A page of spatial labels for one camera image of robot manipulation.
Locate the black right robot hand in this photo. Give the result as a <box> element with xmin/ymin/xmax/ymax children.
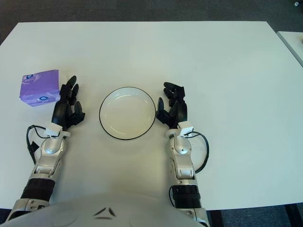
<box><xmin>156</xmin><ymin>82</ymin><xmax>189</xmax><ymax>130</ymax></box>

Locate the purple tissue paper pack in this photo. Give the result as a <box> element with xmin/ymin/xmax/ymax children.
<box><xmin>18</xmin><ymin>69</ymin><xmax>62</xmax><ymax>107</ymax></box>

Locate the black table leg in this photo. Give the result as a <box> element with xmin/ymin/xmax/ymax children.
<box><xmin>213</xmin><ymin>210</ymin><xmax>224</xmax><ymax>227</ymax></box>
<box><xmin>284</xmin><ymin>204</ymin><xmax>296</xmax><ymax>227</ymax></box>

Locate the white plate with black rim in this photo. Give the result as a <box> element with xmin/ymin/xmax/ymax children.
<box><xmin>98</xmin><ymin>87</ymin><xmax>157</xmax><ymax>140</ymax></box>

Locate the white side table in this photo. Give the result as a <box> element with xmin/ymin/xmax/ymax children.
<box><xmin>276</xmin><ymin>30</ymin><xmax>303</xmax><ymax>71</ymax></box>

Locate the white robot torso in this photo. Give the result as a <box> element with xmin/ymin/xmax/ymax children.
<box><xmin>0</xmin><ymin>192</ymin><xmax>204</xmax><ymax>227</ymax></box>

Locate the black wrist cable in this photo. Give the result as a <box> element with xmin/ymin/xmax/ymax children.
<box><xmin>189</xmin><ymin>131</ymin><xmax>210</xmax><ymax>175</ymax></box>
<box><xmin>26</xmin><ymin>125</ymin><xmax>48</xmax><ymax>164</ymax></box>

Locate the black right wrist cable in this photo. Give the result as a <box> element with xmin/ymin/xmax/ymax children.
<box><xmin>189</xmin><ymin>131</ymin><xmax>210</xmax><ymax>175</ymax></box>

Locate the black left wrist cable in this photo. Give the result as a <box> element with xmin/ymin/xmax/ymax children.
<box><xmin>26</xmin><ymin>125</ymin><xmax>48</xmax><ymax>164</ymax></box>

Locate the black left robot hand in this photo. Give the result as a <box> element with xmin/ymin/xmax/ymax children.
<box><xmin>51</xmin><ymin>75</ymin><xmax>86</xmax><ymax>131</ymax></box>

